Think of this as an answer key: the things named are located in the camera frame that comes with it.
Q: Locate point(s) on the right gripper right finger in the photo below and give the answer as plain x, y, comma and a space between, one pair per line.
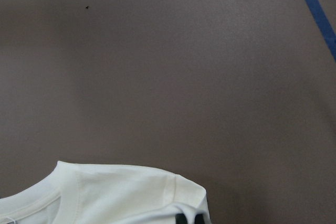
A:
199, 219

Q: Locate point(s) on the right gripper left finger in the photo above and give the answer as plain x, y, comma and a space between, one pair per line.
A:
180, 219

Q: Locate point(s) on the white long-sleeve cat shirt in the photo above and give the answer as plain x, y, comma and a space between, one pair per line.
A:
96, 193

